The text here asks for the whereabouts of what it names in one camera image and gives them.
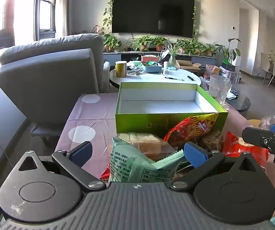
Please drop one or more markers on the wall television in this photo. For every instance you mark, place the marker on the wall television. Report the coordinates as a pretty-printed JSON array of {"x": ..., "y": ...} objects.
[{"x": 151, "y": 12}]

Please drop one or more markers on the clear biscuit packet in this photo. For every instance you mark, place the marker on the clear biscuit packet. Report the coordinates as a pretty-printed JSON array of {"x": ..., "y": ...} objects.
[{"x": 149, "y": 143}]

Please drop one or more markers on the black pen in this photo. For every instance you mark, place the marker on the black pen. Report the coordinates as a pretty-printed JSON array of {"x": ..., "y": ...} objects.
[{"x": 174, "y": 78}]

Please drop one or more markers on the grey television cabinet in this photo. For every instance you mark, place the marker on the grey television cabinet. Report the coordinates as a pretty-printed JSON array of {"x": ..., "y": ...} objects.
[{"x": 199, "y": 59}]

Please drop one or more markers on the open cardboard box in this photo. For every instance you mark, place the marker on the open cardboard box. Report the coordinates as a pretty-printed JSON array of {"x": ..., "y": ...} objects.
[{"x": 187, "y": 64}]

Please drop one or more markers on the dark glass coffee table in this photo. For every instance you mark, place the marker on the dark glass coffee table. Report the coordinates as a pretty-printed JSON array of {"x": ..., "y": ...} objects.
[{"x": 240, "y": 100}]

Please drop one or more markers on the pink box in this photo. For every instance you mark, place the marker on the pink box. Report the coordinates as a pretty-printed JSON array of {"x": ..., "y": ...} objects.
[{"x": 149, "y": 58}]

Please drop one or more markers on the green cardboard box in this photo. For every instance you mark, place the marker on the green cardboard box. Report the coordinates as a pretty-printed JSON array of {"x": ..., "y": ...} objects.
[{"x": 151, "y": 124}]

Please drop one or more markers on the black marker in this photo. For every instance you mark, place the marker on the black marker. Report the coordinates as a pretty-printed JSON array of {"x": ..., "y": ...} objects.
[{"x": 190, "y": 77}]

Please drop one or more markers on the yellow can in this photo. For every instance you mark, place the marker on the yellow can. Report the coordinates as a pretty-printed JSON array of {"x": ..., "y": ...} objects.
[{"x": 121, "y": 69}]

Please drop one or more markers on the window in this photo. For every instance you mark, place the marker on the window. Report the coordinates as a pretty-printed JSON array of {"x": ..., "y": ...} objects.
[{"x": 45, "y": 9}]

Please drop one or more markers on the clear plastic food bag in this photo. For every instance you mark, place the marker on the clear plastic food bag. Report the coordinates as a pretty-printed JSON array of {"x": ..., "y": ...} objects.
[{"x": 268, "y": 122}]

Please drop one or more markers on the clear plastic container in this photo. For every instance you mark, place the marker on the clear plastic container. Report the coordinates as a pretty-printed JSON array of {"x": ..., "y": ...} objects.
[{"x": 219, "y": 88}]

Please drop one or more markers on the grey armchair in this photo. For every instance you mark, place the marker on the grey armchair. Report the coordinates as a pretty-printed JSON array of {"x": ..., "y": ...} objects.
[{"x": 53, "y": 76}]

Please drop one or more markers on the red yellow noodle snack packet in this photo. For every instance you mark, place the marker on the red yellow noodle snack packet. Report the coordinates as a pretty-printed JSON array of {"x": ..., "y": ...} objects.
[{"x": 190, "y": 129}]

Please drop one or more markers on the trailing vine plant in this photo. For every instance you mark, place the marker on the trailing vine plant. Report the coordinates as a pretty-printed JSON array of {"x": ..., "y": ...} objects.
[{"x": 108, "y": 12}]

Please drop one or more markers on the large-leaf plant in white planter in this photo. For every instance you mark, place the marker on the large-leaf plant in white planter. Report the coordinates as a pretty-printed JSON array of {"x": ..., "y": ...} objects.
[{"x": 233, "y": 52}]

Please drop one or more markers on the pink dotted tablecloth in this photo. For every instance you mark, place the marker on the pink dotted tablecloth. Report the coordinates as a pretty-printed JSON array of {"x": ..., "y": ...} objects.
[{"x": 92, "y": 119}]

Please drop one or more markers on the brown snack packet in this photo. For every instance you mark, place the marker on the brown snack packet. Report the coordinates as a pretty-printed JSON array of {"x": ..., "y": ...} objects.
[{"x": 211, "y": 141}]

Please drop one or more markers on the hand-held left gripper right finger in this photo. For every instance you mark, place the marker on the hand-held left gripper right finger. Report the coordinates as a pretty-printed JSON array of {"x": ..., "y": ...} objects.
[{"x": 195, "y": 153}]

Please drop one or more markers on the white round table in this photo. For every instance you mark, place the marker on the white round table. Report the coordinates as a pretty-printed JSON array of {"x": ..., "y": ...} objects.
[{"x": 151, "y": 77}]

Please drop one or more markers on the glass vase with plant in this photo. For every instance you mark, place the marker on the glass vase with plant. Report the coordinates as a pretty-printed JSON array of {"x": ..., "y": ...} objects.
[{"x": 172, "y": 61}]

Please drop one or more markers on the row of potted plants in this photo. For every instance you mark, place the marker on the row of potted plants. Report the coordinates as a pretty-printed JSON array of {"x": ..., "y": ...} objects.
[{"x": 151, "y": 42}]

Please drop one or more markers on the blue basket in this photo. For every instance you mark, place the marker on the blue basket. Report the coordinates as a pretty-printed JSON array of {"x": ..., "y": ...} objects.
[{"x": 151, "y": 69}]

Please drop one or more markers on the green and black box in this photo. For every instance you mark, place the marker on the green and black box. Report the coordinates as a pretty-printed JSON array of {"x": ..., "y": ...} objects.
[{"x": 228, "y": 65}]

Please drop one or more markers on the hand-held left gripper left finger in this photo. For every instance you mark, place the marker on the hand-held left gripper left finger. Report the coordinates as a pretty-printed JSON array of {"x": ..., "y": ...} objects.
[{"x": 80, "y": 155}]

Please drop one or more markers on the green snack packet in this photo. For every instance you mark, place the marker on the green snack packet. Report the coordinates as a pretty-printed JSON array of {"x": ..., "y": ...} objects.
[{"x": 130, "y": 165}]

